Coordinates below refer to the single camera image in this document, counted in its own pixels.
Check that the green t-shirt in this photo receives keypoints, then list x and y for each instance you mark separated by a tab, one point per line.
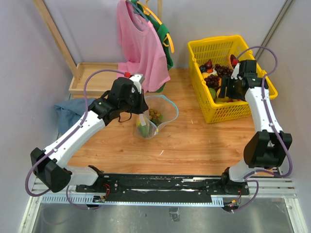
159	33

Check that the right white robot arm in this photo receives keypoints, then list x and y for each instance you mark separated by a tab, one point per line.
270	145

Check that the yellow plastic basket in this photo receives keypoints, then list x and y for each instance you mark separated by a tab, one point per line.
221	51

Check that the brown sweet potato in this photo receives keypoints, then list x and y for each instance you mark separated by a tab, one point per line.
232	61

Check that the clear zip top bag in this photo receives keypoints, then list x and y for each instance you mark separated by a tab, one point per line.
161	112

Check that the wooden tray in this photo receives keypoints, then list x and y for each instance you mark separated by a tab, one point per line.
99	83

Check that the wooden rack frame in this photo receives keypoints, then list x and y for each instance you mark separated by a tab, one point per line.
83	30

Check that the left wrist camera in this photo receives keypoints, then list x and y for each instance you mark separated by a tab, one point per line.
137	79

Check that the green longan bunch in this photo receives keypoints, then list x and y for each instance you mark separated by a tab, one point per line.
155	116

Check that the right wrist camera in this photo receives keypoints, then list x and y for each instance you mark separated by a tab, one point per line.
236	67

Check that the dark purple grape bunch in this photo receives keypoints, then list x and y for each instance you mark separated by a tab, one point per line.
223	70

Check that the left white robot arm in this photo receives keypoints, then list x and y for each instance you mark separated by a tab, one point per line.
51	163

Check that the green yellow mango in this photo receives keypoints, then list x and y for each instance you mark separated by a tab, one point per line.
142	126

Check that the green cabbage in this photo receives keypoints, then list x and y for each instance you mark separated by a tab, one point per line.
213	93

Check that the blue cloth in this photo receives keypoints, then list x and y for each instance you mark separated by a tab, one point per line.
69	113

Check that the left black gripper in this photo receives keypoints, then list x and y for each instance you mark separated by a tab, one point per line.
142	106

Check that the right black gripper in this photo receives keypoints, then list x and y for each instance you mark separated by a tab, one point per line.
225	82

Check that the dark red fig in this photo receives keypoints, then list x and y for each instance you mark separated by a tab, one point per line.
208	64

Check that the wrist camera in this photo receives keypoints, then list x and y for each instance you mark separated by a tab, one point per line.
236	67
137	79

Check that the pink t-shirt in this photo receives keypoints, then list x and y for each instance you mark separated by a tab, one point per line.
141	48

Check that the yellow clothes hanger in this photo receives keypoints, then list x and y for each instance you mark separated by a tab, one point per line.
166	39

